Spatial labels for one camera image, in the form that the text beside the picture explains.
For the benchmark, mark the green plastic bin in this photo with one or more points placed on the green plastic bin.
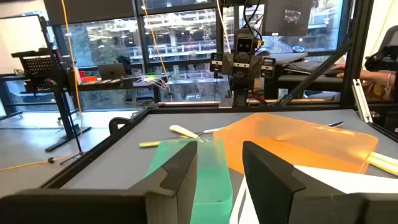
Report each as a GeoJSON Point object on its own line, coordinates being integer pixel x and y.
{"type": "Point", "coordinates": [214, 174]}

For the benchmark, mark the white plastic bin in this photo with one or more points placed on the white plastic bin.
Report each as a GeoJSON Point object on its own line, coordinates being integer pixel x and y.
{"type": "Point", "coordinates": [342, 180]}

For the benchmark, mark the person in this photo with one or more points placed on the person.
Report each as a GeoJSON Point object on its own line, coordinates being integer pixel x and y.
{"type": "Point", "coordinates": [373, 75]}

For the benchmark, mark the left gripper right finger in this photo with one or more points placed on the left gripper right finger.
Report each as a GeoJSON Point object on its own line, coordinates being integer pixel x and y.
{"type": "Point", "coordinates": [273, 193]}

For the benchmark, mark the grey laptop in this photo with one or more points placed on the grey laptop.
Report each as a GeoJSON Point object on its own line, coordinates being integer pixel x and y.
{"type": "Point", "coordinates": [112, 71]}

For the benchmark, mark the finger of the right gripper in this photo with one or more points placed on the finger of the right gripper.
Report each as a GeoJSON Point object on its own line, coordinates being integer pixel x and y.
{"type": "Point", "coordinates": [268, 68]}
{"type": "Point", "coordinates": [216, 63]}

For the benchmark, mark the black tripod stand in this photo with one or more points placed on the black tripod stand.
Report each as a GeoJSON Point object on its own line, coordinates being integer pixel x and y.
{"type": "Point", "coordinates": [82, 152]}

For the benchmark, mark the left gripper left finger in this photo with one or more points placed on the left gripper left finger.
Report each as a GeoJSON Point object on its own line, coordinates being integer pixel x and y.
{"type": "Point", "coordinates": [174, 193]}

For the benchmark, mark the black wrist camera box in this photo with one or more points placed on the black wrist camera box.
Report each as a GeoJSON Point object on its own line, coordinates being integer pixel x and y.
{"type": "Point", "coordinates": [244, 44]}

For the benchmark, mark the silver aluminium rail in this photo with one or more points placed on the silver aluminium rail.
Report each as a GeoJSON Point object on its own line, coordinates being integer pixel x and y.
{"type": "Point", "coordinates": [362, 102]}

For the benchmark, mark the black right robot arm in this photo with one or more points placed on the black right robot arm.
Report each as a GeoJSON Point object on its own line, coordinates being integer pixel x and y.
{"type": "Point", "coordinates": [241, 93]}

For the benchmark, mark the black keyboard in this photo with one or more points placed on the black keyboard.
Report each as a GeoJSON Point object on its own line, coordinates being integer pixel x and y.
{"type": "Point", "coordinates": [308, 66]}

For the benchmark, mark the red desk object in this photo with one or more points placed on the red desk object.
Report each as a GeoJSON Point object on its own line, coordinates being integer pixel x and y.
{"type": "Point", "coordinates": [90, 78]}

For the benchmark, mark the white board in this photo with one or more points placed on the white board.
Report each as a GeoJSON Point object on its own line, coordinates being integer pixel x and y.
{"type": "Point", "coordinates": [18, 40]}

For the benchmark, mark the orange translucent plastic tray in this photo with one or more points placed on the orange translucent plastic tray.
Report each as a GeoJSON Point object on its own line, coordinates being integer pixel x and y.
{"type": "Point", "coordinates": [295, 146]}

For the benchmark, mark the black frame clamp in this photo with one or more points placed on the black frame clamp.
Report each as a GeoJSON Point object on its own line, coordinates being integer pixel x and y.
{"type": "Point", "coordinates": [111, 127]}

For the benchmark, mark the dark grey office chair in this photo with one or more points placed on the dark grey office chair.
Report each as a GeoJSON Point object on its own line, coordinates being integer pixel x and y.
{"type": "Point", "coordinates": [381, 59]}

